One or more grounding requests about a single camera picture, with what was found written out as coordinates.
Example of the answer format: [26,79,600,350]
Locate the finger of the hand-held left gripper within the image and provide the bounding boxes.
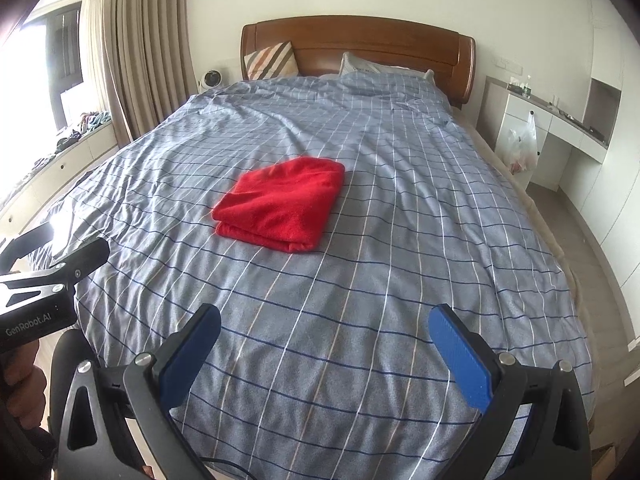
[0,222,56,272]
[27,237,111,283]

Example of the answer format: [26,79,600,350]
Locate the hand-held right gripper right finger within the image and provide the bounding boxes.
[430,304,593,480]

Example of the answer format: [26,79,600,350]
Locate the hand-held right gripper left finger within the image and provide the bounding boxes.
[52,304,222,480]

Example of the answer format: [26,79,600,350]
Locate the red knit sweater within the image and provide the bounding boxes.
[211,156,346,254]

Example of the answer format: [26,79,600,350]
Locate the pile of clothes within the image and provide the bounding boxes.
[55,110,112,153]

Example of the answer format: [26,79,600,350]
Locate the person's left hand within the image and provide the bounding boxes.
[0,337,49,433]

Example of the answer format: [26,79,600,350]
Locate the white window bench cabinet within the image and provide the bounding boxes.
[0,110,121,241]

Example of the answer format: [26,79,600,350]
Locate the bed with blue plaid duvet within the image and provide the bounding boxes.
[27,71,596,480]

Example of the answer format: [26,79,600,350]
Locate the beige bed base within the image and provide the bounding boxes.
[450,105,616,480]

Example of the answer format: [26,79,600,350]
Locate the window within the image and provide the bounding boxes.
[25,2,83,131]

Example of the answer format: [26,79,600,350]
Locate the beige curtain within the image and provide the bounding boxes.
[80,0,197,148]

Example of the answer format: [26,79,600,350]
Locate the clear plastic bag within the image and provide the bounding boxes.
[507,111,539,175]

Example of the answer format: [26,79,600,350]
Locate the small white fan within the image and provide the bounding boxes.
[197,69,228,92]

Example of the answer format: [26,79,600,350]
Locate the white built-in desk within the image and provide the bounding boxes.
[475,75,611,191]

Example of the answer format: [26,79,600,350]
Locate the white wardrobe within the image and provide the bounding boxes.
[557,0,640,311]

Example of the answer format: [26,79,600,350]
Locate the striped cushion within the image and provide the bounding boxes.
[243,41,301,81]

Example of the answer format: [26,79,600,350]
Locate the grey pillow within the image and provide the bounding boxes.
[340,51,436,81]

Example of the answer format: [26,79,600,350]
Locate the wooden headboard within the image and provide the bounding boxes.
[241,16,478,111]

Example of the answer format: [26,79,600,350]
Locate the black cable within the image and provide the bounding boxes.
[200,459,263,477]

